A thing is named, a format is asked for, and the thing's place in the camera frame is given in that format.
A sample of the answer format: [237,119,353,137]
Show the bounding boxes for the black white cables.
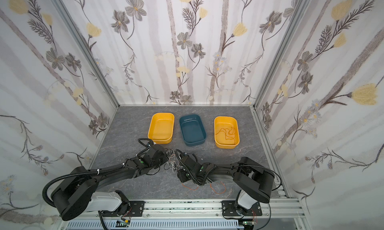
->
[163,148,181,174]

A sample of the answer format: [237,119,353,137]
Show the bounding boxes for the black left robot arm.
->
[42,139,168,221]

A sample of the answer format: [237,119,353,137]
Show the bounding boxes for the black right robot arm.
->
[175,150,282,216]

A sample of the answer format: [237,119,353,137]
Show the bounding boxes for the left yellow plastic tray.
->
[148,113,175,144]

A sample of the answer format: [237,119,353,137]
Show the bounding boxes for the yellow plastic tray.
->
[214,116,240,149]
[148,113,175,144]

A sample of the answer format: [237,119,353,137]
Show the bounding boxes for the teal plastic tray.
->
[179,114,207,147]

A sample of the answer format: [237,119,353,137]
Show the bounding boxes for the right yellow plastic tray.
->
[214,116,240,149]

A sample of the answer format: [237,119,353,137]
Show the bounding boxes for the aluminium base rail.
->
[58,199,310,230]

